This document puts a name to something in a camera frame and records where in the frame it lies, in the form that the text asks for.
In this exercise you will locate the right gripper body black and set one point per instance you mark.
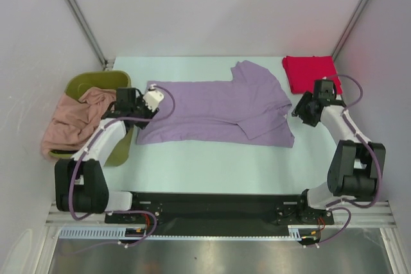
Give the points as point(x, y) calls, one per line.
point(303, 109)

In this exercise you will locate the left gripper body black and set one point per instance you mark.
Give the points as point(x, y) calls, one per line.
point(140, 110)

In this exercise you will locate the purple t shirt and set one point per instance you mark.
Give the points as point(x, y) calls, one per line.
point(250, 109)

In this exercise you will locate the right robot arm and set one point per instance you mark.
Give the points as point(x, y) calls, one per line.
point(355, 173)

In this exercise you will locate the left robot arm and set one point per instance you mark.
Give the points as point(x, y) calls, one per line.
point(80, 185)

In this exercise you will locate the folded red t shirt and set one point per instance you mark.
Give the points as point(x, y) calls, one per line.
point(303, 71)

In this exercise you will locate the pink t shirt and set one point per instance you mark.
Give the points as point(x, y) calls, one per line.
point(75, 120)

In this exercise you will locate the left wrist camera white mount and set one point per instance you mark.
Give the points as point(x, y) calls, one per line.
point(153, 97)

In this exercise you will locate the left corner aluminium post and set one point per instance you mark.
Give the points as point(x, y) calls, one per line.
point(86, 30)

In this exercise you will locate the corner aluminium post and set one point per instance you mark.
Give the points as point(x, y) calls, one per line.
point(353, 20)
point(86, 30)

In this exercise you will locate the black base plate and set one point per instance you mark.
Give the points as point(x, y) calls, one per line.
point(228, 215)

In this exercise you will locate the white slotted cable duct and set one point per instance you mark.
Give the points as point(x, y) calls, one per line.
point(133, 234)

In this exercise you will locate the aluminium frame rail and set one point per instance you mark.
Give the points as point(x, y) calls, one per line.
point(378, 216)

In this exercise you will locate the right corner aluminium post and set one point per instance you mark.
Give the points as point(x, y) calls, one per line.
point(353, 20)

